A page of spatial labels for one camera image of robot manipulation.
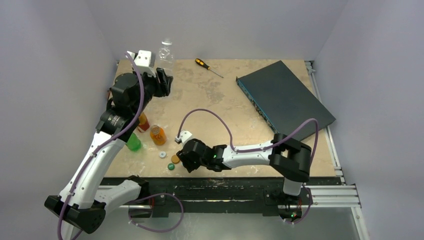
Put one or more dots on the clear plastic bottle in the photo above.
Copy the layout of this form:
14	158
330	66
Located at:
166	57

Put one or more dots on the dark blue network switch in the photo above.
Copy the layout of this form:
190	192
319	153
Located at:
281	99

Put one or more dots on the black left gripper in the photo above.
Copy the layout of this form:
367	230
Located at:
162	87

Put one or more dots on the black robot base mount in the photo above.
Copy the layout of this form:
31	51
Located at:
217	195

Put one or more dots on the tea bottle with yellow-red label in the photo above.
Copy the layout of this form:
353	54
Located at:
144	124

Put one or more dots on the green bottle cap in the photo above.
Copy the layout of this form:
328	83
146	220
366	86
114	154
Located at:
171	166

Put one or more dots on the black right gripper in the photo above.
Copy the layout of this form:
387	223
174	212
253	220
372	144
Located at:
188	156

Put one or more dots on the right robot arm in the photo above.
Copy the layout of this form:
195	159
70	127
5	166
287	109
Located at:
289	157

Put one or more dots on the orange bottle cap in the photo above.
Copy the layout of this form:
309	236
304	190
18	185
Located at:
175	159

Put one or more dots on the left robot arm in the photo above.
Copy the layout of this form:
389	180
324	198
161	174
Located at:
81	204

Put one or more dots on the orange juice bottle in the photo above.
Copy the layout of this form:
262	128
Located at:
157	135

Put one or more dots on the aluminium frame rail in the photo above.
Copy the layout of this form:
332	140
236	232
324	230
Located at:
335	196

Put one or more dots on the green plastic bottle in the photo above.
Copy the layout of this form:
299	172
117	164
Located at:
134	144

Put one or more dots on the yellow-black screwdriver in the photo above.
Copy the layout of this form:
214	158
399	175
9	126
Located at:
202	64

